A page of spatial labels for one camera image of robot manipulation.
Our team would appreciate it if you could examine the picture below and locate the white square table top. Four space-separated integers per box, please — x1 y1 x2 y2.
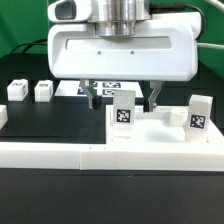
106 106 216 143

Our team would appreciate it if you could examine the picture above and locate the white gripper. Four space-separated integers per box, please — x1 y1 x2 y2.
48 13 198 112

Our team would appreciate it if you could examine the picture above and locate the black cable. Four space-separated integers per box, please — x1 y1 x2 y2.
9 37 51 55

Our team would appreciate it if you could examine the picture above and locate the white U-shaped obstacle fence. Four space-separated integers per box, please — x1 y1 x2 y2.
0 104 224 172

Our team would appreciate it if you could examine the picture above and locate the white sheet with markers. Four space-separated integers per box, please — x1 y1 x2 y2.
55 80 143 98

